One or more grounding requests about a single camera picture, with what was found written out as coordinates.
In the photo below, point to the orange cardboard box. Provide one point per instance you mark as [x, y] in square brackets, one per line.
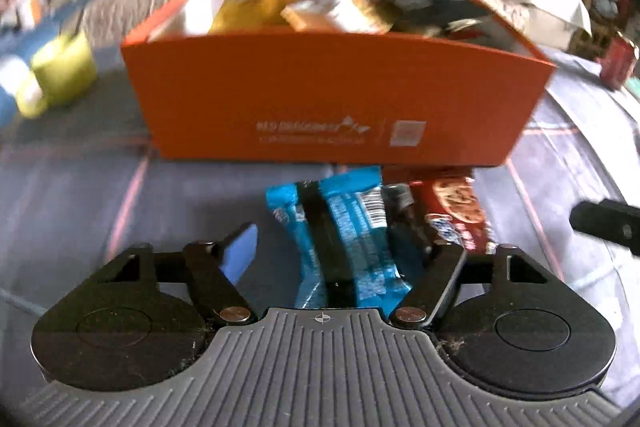
[300, 87]

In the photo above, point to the green mug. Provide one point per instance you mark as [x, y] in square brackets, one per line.
[65, 67]

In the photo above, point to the blue snack packet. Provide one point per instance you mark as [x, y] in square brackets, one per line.
[362, 217]

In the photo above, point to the brown cookie packet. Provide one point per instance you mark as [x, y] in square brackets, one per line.
[455, 207]

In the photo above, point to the plaid tablecloth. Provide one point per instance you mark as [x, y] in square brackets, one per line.
[200, 197]

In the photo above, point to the red soda can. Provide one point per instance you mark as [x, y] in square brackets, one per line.
[619, 62]

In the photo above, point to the yellow white snack packet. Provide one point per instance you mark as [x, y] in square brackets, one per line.
[340, 12]

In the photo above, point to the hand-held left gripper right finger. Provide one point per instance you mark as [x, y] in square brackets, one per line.
[440, 272]

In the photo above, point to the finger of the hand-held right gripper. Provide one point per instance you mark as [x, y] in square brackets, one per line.
[605, 227]

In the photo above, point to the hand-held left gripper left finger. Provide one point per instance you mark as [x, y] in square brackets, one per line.
[240, 249]

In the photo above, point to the blue striped blanket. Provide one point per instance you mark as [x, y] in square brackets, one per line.
[10, 82]

